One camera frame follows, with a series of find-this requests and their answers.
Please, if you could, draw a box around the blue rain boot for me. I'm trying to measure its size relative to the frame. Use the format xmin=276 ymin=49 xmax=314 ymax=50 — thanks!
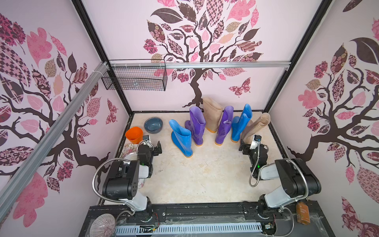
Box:
xmin=231 ymin=104 xmax=252 ymax=143
xmin=169 ymin=119 xmax=193 ymax=158

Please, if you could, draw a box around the beige rain boot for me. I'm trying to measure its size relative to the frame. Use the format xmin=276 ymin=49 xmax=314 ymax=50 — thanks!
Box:
xmin=241 ymin=113 xmax=271 ymax=144
xmin=203 ymin=97 xmax=224 ymax=133

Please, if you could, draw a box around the white slotted cable duct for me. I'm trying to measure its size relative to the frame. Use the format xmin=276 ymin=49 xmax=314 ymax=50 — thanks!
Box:
xmin=115 ymin=222 xmax=263 ymax=237

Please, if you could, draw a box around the orange brown bottle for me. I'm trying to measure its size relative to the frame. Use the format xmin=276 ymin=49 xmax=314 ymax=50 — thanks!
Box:
xmin=296 ymin=202 xmax=311 ymax=225

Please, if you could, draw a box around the pink round fan cover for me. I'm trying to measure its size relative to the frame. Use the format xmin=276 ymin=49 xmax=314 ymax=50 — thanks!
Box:
xmin=89 ymin=214 xmax=116 ymax=237

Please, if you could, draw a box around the black wire basket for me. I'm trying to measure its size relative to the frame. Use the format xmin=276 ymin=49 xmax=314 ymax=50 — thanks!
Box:
xmin=102 ymin=59 xmax=168 ymax=91

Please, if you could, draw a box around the orange plastic cup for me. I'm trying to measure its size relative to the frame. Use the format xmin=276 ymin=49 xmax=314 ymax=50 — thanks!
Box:
xmin=125 ymin=127 xmax=144 ymax=144

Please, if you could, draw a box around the purple rain boot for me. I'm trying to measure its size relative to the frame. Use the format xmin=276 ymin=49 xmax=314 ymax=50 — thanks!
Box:
xmin=185 ymin=106 xmax=206 ymax=146
xmin=215 ymin=106 xmax=234 ymax=146

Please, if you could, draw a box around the horizontal aluminium rail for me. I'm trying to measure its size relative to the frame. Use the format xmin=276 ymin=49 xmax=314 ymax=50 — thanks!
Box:
xmin=111 ymin=61 xmax=291 ymax=69

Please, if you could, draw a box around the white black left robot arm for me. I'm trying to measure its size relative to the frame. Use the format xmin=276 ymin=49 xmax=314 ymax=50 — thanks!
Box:
xmin=95 ymin=141 xmax=162 ymax=215

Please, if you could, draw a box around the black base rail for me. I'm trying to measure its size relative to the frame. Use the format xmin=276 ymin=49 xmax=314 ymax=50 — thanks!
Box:
xmin=85 ymin=201 xmax=297 ymax=223

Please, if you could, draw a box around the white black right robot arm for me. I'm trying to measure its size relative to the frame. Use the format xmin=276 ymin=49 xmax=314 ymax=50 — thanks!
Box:
xmin=238 ymin=139 xmax=321 ymax=218

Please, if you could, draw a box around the grey blue ceramic bowl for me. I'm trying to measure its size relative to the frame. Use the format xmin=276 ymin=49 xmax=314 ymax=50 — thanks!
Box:
xmin=144 ymin=117 xmax=163 ymax=134

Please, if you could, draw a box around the diagonal aluminium rail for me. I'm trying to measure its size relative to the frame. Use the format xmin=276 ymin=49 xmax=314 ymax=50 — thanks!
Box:
xmin=1 ymin=62 xmax=109 ymax=220

